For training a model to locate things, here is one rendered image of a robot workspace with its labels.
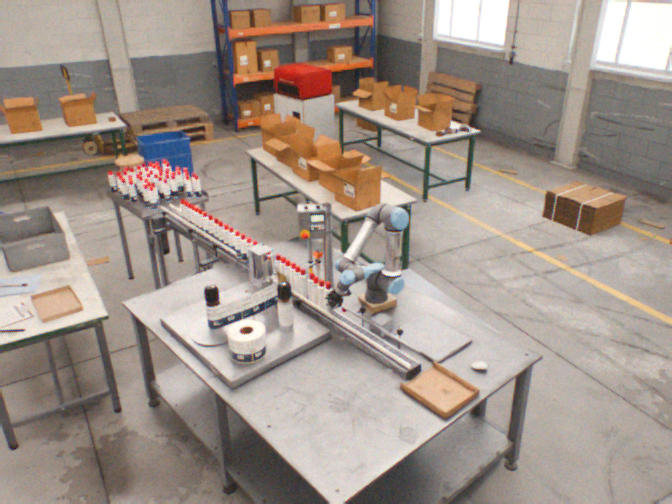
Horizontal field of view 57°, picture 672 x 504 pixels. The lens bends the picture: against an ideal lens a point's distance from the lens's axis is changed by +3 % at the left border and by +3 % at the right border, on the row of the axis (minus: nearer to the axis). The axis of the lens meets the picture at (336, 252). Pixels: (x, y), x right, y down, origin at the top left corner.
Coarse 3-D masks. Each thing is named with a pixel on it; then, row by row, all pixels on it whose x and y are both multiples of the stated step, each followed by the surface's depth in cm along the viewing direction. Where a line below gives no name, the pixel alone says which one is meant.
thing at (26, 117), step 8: (0, 104) 745; (8, 104) 756; (16, 104) 759; (24, 104) 763; (32, 104) 766; (8, 112) 732; (16, 112) 736; (24, 112) 741; (32, 112) 744; (8, 120) 737; (16, 120) 740; (24, 120) 744; (32, 120) 747; (16, 128) 744; (24, 128) 747; (32, 128) 751; (40, 128) 755
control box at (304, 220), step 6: (318, 204) 360; (300, 210) 352; (306, 210) 352; (312, 210) 352; (318, 210) 353; (324, 210) 353; (300, 216) 352; (306, 216) 353; (324, 216) 354; (300, 222) 354; (306, 222) 355; (312, 222) 355; (318, 222) 355; (324, 222) 356; (300, 228) 356; (306, 228) 356; (300, 234) 358; (312, 234) 359; (318, 234) 359; (324, 234) 359
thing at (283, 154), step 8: (304, 128) 638; (312, 128) 627; (288, 136) 646; (272, 144) 625; (280, 144) 620; (288, 144) 649; (280, 152) 636; (288, 152) 622; (280, 160) 641; (288, 160) 626
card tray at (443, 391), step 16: (432, 368) 322; (400, 384) 307; (416, 384) 310; (432, 384) 310; (448, 384) 310; (464, 384) 309; (432, 400) 300; (448, 400) 299; (464, 400) 295; (448, 416) 289
